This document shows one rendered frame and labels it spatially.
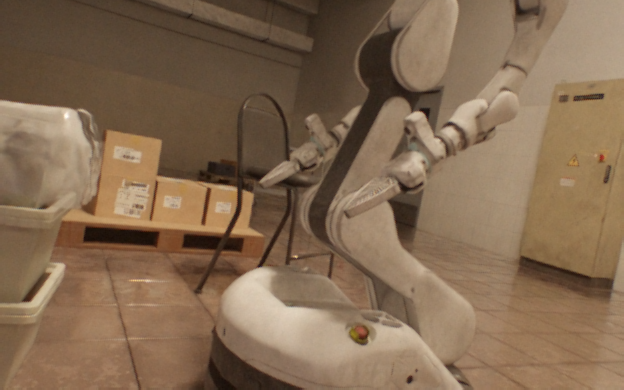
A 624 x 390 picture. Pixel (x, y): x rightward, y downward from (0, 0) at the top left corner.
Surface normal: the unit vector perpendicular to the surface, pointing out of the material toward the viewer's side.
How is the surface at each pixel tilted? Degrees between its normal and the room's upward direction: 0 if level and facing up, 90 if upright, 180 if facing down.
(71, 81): 90
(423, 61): 90
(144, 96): 90
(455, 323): 90
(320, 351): 57
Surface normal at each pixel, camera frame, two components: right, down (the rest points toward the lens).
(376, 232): 0.48, 0.13
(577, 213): -0.86, -0.15
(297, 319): -0.11, -0.84
